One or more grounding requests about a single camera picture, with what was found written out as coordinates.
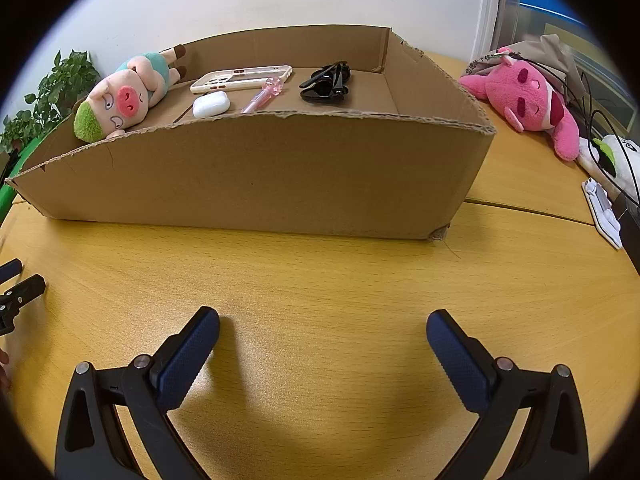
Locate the green plant stand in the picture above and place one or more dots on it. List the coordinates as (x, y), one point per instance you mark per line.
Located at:
(7, 195)

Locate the dark box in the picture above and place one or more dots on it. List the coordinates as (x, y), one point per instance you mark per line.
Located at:
(631, 220)

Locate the cardboard box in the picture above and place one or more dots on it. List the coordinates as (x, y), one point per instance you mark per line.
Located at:
(250, 175)

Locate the pink plush toy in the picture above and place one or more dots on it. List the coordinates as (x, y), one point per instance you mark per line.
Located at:
(510, 90)

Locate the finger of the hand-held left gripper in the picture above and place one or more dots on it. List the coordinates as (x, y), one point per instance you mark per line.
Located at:
(25, 290)
(11, 269)

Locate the white phone case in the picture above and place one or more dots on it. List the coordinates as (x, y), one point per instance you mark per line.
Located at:
(240, 80)

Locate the grey cloth bag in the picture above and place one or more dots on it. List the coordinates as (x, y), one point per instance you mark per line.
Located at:
(550, 55)

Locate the green potted plant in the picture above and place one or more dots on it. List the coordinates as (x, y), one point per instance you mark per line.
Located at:
(65, 80)

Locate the glass window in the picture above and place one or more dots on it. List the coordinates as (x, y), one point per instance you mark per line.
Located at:
(545, 10)

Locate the white earbuds case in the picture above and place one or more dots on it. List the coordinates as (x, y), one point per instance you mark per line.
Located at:
(211, 105)

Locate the pig plush toy green hat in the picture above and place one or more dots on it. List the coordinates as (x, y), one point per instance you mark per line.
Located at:
(130, 95)

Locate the black sunglasses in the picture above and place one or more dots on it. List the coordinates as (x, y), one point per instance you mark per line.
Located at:
(322, 91)

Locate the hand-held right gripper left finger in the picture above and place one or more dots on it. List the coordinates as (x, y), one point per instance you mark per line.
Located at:
(185, 365)

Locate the pink pen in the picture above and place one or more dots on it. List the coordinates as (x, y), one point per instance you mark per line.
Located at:
(272, 87)

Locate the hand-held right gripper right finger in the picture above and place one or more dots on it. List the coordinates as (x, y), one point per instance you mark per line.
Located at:
(460, 360)

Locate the white plush toy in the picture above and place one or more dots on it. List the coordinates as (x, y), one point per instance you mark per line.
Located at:
(625, 160)

